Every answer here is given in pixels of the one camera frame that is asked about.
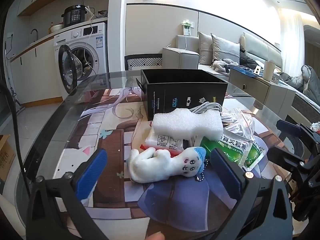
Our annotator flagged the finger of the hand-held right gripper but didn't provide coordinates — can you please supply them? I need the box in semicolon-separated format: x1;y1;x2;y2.
267;148;313;179
276;119;320;155

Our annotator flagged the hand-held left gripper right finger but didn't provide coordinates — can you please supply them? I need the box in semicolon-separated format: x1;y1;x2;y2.
210;148;294;240

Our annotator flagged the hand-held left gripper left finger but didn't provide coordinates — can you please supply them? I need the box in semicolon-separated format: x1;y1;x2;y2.
26;149;110;240

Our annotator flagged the green soft packet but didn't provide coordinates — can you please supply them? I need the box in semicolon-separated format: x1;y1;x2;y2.
194;129;265;172

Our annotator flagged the clear bag of white socks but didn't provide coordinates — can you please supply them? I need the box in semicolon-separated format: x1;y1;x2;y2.
220;107;255;140

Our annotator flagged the white foam block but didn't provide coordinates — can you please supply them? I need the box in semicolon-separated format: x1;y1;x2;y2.
152;106;223;140

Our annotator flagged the white plush cat toy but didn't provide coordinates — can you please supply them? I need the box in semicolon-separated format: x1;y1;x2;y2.
129;146;207;183

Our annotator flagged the red and white soft packet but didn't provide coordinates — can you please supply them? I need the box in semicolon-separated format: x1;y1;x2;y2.
140;126;184;157

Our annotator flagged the black cardboard box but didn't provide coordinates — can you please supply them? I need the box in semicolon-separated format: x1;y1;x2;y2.
136;69;228;122

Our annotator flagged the person's left hand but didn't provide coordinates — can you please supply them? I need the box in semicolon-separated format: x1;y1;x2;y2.
146;232;166;240

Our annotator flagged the beige drawer cabinet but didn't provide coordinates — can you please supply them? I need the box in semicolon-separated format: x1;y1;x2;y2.
229;66;297;117

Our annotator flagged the grey down jacket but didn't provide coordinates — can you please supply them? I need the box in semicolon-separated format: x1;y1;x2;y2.
282;64;320;100

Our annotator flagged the blue mat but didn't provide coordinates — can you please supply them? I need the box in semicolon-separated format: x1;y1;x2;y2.
231;65;265;77

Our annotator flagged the black jacket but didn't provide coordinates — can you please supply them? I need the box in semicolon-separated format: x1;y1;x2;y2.
239;47;263;68

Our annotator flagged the brown cardboard box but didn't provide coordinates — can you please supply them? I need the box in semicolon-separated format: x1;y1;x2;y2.
0;134;16;183

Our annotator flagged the grey fur garment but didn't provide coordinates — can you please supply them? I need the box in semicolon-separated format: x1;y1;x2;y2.
211;58;240;75

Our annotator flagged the white curtain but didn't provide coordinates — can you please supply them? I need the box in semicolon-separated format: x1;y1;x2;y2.
279;9;304;70

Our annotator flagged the grey sofa cushion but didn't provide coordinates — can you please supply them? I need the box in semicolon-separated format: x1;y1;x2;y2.
211;33;240;64
197;31;213;65

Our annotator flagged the white kitchen cabinet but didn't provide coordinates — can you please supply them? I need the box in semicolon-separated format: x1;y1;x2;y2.
10;34;63;105

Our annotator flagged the black patterned chair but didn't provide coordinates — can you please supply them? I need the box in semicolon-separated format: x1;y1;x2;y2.
124;54;163;71

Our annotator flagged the beige sofa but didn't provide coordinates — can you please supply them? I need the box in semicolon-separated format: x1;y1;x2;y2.
162;31;283;75

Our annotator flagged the white washing machine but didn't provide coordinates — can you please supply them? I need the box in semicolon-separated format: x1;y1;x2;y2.
53;22;108;98

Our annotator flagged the black pressure cooker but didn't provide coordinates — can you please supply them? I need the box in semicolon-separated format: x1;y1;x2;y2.
62;5;88;28

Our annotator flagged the white coiled cable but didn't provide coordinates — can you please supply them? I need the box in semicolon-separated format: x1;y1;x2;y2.
187;102;224;114

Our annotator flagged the black strap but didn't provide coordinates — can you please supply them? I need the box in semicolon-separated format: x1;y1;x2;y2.
0;81;33;198

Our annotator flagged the white wall charger socket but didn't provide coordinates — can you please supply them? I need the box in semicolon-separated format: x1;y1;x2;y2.
181;19;194;36

